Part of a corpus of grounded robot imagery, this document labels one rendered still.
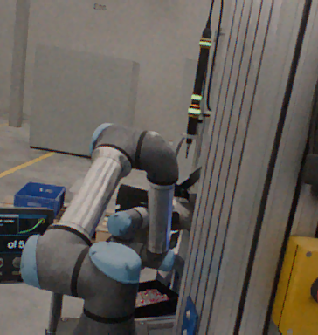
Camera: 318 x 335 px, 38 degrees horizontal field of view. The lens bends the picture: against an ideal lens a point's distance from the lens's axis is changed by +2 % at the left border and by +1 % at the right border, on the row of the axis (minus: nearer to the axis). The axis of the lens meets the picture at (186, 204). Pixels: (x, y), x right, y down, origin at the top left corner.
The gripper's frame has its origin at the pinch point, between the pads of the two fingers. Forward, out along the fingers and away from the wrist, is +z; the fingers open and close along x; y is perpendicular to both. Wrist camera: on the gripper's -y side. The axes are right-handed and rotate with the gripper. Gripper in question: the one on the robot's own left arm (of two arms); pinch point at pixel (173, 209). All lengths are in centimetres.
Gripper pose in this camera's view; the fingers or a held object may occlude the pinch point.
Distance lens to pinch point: 175.2
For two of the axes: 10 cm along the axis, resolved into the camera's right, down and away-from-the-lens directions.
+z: 4.7, -1.4, 8.7
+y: -8.8, -1.6, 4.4
